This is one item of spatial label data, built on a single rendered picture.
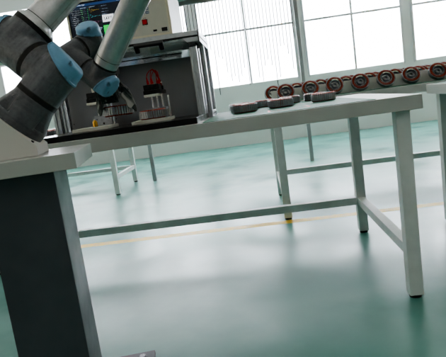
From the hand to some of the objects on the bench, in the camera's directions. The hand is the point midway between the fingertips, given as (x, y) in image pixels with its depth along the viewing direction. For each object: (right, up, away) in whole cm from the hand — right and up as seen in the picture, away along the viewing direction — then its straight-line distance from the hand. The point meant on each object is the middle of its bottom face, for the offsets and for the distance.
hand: (118, 111), depth 183 cm
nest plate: (-14, -4, +22) cm, 26 cm away
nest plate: (+10, -1, +20) cm, 22 cm away
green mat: (+64, +7, +39) cm, 75 cm away
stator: (+64, +7, +40) cm, 76 cm away
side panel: (+33, +6, +58) cm, 67 cm away
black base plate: (-1, -5, +22) cm, 23 cm away
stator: (+10, 0, +20) cm, 22 cm away
